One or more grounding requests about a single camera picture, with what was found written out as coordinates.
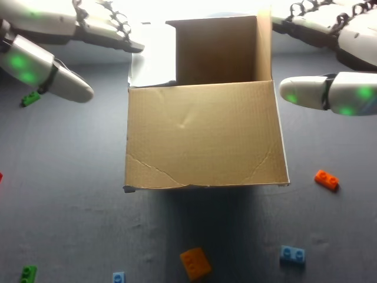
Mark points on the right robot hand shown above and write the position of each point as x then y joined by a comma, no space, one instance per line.
353,32

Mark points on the small orange toy brick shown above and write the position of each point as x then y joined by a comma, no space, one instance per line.
326,179

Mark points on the green toy brick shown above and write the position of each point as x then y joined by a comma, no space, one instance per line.
28,274
29,100

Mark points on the blue toy brick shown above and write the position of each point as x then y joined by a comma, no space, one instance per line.
118,277
292,255

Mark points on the cardboard box with flaps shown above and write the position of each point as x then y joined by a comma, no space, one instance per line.
203,132

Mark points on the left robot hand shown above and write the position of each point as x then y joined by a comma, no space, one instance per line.
35,17

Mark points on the large orange toy brick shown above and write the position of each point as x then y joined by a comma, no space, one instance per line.
195,263

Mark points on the grey table cloth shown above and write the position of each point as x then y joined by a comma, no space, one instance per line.
73,221

